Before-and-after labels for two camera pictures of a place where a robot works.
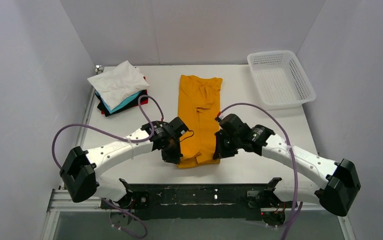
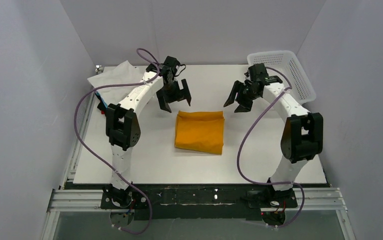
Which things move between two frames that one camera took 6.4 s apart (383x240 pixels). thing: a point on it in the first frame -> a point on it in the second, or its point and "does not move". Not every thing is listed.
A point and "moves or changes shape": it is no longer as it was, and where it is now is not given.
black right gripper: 221,151 -> 242,94
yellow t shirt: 199,107 moves or changes shape
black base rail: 228,202 does not move
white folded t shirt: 118,84 does not move
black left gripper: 170,155 -> 172,93
